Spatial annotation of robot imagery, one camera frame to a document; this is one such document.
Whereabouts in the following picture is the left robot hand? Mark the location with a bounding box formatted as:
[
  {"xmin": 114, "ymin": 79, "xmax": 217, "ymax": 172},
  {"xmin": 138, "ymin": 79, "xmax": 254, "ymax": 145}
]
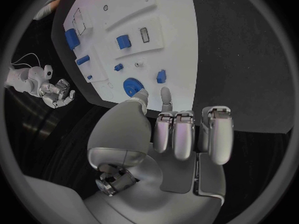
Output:
[{"xmin": 83, "ymin": 87, "xmax": 235, "ymax": 224}]

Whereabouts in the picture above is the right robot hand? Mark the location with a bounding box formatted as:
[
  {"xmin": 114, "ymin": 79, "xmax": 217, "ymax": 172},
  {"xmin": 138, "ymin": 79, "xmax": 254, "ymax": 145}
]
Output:
[{"xmin": 38, "ymin": 78, "xmax": 76, "ymax": 109}]

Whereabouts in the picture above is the blue long cylinder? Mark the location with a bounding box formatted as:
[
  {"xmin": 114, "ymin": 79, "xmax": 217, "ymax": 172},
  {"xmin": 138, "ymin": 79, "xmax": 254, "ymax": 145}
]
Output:
[{"xmin": 76, "ymin": 55, "xmax": 91, "ymax": 66}]

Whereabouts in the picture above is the blue gear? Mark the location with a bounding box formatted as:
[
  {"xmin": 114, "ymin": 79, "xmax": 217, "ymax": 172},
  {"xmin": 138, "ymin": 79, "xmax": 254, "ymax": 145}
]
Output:
[{"xmin": 123, "ymin": 77, "xmax": 146, "ymax": 98}]

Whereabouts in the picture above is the white task board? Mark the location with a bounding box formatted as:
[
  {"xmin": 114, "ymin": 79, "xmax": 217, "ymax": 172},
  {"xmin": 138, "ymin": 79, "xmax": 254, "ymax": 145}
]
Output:
[{"xmin": 63, "ymin": 0, "xmax": 199, "ymax": 112}]

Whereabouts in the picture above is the blue rectangular block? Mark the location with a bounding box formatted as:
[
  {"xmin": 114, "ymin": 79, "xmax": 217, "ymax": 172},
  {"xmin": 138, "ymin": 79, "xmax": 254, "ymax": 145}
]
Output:
[{"xmin": 116, "ymin": 34, "xmax": 132, "ymax": 50}]

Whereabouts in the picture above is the person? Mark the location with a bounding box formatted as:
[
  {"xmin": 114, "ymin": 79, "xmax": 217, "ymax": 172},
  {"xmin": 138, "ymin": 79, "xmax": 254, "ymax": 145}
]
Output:
[{"xmin": 32, "ymin": 0, "xmax": 67, "ymax": 21}]

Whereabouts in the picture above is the blue plug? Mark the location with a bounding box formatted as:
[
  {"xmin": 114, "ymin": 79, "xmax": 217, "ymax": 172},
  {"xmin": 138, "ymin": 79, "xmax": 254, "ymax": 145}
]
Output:
[{"xmin": 155, "ymin": 69, "xmax": 167, "ymax": 84}]

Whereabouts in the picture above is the white cable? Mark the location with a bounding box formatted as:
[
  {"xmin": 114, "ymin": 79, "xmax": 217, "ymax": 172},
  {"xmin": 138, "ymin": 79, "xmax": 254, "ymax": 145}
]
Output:
[{"xmin": 10, "ymin": 52, "xmax": 42, "ymax": 69}]

